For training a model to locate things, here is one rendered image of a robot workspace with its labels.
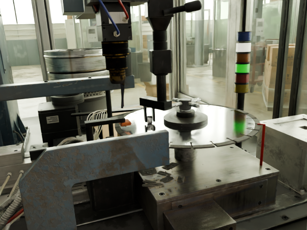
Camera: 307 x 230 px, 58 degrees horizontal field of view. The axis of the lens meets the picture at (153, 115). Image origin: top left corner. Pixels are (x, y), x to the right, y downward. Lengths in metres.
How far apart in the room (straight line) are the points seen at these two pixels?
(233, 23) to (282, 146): 0.64
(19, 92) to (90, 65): 0.49
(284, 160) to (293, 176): 0.05
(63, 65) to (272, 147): 0.87
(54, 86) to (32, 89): 0.05
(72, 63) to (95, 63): 0.10
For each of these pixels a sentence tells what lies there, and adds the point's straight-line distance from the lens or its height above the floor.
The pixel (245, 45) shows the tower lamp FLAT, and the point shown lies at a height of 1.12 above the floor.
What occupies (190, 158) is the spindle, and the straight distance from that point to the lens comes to 0.70.
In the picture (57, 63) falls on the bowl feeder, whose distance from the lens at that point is 1.26.
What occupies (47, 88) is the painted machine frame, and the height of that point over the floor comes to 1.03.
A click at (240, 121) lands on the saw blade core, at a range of 0.70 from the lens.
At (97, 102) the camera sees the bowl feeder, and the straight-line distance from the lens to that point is 1.31.
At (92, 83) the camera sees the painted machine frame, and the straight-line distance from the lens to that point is 0.81.
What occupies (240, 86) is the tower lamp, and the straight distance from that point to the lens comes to 0.92.
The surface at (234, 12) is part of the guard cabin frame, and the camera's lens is 1.27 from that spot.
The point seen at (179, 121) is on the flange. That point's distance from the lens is 0.65.
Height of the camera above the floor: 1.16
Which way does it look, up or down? 16 degrees down
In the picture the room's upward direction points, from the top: 2 degrees counter-clockwise
